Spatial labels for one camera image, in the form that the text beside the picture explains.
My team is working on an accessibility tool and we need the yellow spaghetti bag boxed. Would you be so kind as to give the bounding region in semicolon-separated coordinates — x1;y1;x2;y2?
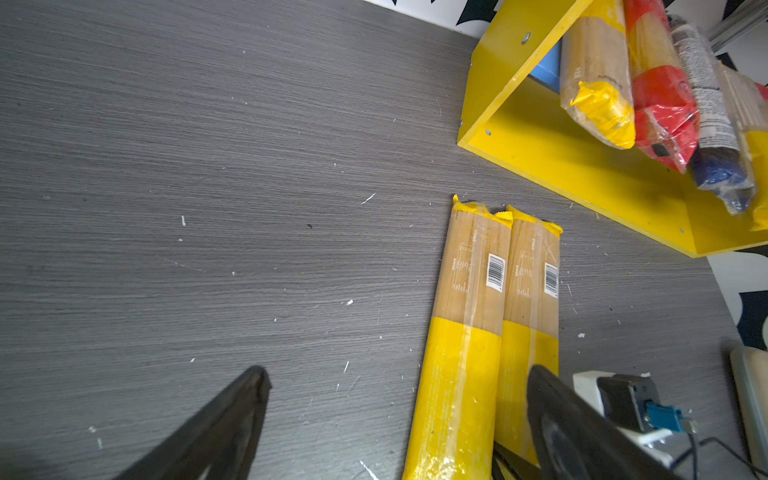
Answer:
560;0;636;150
402;198;512;479
719;64;767;231
495;206;563;466

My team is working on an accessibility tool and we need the long red spaghetti bag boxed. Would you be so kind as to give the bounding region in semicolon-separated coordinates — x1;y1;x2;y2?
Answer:
623;0;699;173

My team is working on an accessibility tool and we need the beige pad right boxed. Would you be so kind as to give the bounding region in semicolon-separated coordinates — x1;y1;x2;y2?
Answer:
730;346;767;471

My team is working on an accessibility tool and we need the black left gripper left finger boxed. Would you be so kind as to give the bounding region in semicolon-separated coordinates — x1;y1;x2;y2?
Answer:
118;365;271;479

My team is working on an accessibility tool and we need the yellow pink blue shelf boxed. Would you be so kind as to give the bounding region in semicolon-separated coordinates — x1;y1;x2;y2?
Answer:
457;1;767;258

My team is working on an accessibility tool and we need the clear white label spaghetti bag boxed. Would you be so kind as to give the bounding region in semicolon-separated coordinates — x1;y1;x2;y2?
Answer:
668;14;755;215

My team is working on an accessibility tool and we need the yellow spaghetti bag back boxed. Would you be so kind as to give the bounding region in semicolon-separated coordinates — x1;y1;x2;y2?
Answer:
495;206;563;466

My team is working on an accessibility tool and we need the yellow spaghetti bag front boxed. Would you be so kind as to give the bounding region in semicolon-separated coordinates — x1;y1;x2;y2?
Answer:
719;64;767;231

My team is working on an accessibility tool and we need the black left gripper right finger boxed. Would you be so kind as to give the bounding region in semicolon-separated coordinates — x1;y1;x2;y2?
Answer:
527;365;678;480

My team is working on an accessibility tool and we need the aluminium cage frame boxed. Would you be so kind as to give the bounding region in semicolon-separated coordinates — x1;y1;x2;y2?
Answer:
706;0;767;55

